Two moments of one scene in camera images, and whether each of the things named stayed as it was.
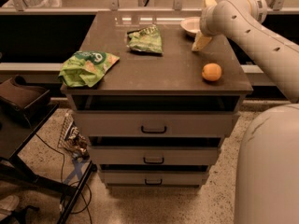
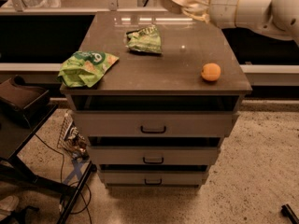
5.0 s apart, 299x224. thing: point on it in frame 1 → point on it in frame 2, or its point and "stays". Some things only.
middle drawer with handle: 156,155 stays
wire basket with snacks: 72,139 stays
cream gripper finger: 200,41 → 198,11
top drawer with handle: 159,123 stays
